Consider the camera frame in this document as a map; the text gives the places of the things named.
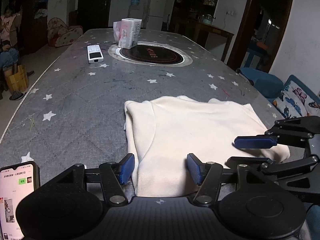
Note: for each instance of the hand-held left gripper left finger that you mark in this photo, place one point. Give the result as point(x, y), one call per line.
point(127, 167)

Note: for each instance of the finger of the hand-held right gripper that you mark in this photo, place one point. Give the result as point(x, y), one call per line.
point(252, 162)
point(255, 142)

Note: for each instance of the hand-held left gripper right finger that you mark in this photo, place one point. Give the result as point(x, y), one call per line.
point(195, 170)

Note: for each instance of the cream knit garment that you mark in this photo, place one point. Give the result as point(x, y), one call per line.
point(187, 130)

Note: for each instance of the butterfly print cushion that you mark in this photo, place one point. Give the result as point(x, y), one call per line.
point(297, 100)

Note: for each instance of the blue sofa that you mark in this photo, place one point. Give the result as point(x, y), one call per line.
point(265, 82)

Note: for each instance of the grey star-print tablecloth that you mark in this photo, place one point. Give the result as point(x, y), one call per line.
point(100, 100)

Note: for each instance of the black smartphone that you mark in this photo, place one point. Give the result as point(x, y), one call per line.
point(15, 195)

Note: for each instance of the round black induction cooktop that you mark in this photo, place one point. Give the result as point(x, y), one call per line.
point(150, 53)

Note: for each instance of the white remote control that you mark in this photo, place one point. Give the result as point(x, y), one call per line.
point(94, 53)

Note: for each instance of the dark wooden side table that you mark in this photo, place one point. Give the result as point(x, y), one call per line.
point(207, 33)

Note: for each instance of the grey slipper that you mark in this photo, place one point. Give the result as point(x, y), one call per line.
point(16, 95)

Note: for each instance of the pale green kettle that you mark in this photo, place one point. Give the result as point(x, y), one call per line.
point(207, 18)

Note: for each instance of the white pink tissue pack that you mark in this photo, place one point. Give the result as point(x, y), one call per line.
point(130, 33)

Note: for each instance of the cardboard box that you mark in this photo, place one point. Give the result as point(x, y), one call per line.
point(17, 78)

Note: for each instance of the polka-dot play tent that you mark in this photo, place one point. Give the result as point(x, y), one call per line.
point(65, 33)

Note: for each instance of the wooden partition shelf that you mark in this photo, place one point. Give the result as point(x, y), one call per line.
point(200, 0)

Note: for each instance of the white fridge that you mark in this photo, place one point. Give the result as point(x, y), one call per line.
point(156, 11)

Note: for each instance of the water dispenser with blue bottle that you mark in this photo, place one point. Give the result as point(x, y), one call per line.
point(135, 7)

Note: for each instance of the dark wooden door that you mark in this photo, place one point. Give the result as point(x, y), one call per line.
point(95, 5)

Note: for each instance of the tall wooden shelf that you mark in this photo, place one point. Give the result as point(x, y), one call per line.
point(38, 12)

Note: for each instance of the dark wooden door frame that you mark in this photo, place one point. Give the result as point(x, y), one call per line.
point(240, 30)

